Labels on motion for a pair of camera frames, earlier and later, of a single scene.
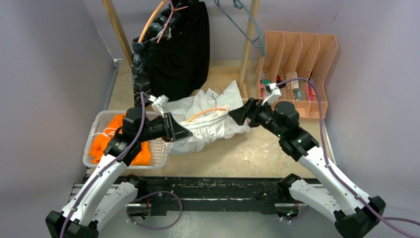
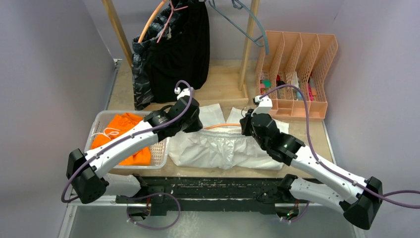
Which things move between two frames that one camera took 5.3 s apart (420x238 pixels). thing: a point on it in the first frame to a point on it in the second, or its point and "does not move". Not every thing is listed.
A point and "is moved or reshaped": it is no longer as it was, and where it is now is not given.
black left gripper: (173, 131) to (197, 126)
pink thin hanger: (169, 19) does not move
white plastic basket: (159, 148) does not move
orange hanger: (150, 19) does not move
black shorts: (178, 65) does not move
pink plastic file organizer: (290, 56) does not move
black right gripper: (251, 110) to (246, 122)
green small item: (266, 82) does not move
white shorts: (206, 115) is moved or reshaped
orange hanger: (215, 108) to (222, 125)
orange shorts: (98, 148) does not move
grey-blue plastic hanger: (258, 42) is moved or reshaped
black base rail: (213, 195) does not move
